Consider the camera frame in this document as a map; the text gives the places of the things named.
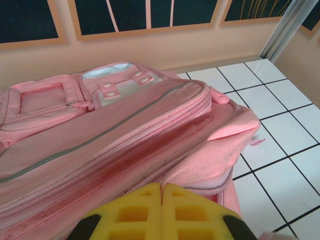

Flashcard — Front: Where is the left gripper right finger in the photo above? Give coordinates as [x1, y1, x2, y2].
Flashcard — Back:
[161, 183, 259, 240]

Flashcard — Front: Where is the aluminium corner post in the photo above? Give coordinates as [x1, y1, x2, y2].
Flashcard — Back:
[259, 0, 320, 62]

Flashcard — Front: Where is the pink backpack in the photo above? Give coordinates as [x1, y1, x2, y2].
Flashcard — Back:
[0, 61, 262, 240]

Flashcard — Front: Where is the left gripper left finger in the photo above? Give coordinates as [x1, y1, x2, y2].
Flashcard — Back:
[67, 182, 163, 240]

